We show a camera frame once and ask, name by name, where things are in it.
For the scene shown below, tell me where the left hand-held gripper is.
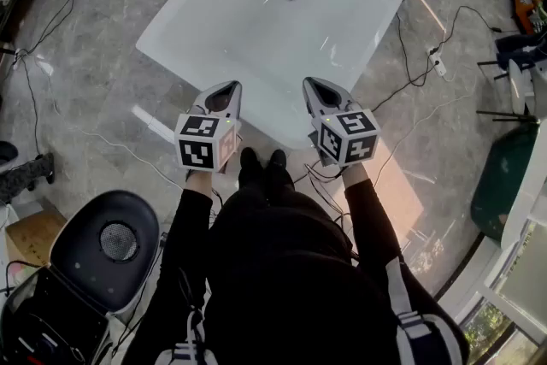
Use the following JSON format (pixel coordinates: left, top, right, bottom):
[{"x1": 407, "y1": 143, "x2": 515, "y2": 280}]
[{"x1": 174, "y1": 80, "x2": 243, "y2": 174}]

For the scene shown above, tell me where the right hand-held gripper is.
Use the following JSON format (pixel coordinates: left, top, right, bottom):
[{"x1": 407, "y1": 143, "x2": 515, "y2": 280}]
[{"x1": 303, "y1": 76, "x2": 381, "y2": 168}]

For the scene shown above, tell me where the person's left forearm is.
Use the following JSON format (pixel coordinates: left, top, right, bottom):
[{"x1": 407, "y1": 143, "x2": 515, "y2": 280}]
[{"x1": 160, "y1": 169, "x2": 215, "y2": 283}]

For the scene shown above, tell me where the person's right forearm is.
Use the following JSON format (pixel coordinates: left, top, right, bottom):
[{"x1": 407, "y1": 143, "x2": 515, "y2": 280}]
[{"x1": 340, "y1": 162, "x2": 405, "y2": 266}]

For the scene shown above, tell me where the person's left shoe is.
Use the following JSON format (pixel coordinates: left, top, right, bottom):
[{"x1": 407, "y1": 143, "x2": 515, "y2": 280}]
[{"x1": 238, "y1": 146, "x2": 264, "y2": 185}]

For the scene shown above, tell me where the person's shoe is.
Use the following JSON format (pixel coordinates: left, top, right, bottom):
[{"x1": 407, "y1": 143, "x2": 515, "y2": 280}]
[
  {"x1": 266, "y1": 148, "x2": 297, "y2": 190},
  {"x1": 238, "y1": 146, "x2": 264, "y2": 185}
]

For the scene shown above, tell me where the white bathtub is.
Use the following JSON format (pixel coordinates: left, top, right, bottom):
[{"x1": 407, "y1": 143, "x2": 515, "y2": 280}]
[{"x1": 135, "y1": 0, "x2": 429, "y2": 150}]

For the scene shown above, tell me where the person's right shoe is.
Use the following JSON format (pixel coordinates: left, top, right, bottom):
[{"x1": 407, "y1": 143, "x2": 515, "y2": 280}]
[{"x1": 266, "y1": 148, "x2": 297, "y2": 190}]

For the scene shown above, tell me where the white power strip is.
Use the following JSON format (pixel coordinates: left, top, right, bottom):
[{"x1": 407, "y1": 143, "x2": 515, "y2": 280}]
[{"x1": 426, "y1": 46, "x2": 448, "y2": 78}]

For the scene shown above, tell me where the dark green cabinet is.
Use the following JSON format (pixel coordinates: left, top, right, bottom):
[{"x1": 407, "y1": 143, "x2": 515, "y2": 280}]
[{"x1": 469, "y1": 121, "x2": 540, "y2": 244}]

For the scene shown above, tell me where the light grey chair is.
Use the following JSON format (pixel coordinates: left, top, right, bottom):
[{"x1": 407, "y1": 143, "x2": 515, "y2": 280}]
[{"x1": 475, "y1": 58, "x2": 540, "y2": 124}]

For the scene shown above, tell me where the person's black clothed body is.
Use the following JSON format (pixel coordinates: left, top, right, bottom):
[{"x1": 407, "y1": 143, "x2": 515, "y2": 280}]
[{"x1": 123, "y1": 179, "x2": 471, "y2": 365}]

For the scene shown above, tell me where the orange tool bag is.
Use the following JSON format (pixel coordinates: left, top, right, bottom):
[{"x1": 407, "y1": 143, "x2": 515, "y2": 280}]
[{"x1": 511, "y1": 0, "x2": 547, "y2": 36}]

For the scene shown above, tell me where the brown cardboard box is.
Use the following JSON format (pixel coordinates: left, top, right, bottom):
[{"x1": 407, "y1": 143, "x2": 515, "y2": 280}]
[{"x1": 4, "y1": 209, "x2": 68, "y2": 268}]

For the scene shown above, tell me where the black power cable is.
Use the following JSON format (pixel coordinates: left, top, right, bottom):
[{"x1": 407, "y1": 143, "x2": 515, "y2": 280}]
[
  {"x1": 370, "y1": 5, "x2": 503, "y2": 113},
  {"x1": 11, "y1": 0, "x2": 77, "y2": 156}
]

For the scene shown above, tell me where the white cable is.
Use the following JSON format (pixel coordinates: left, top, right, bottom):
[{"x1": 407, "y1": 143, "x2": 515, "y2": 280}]
[
  {"x1": 370, "y1": 92, "x2": 472, "y2": 190},
  {"x1": 32, "y1": 57, "x2": 185, "y2": 191}
]

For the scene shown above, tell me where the grey backpack strap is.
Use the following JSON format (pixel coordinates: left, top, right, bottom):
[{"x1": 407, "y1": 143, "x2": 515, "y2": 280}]
[
  {"x1": 151, "y1": 303, "x2": 219, "y2": 365},
  {"x1": 384, "y1": 258, "x2": 469, "y2": 365}
]

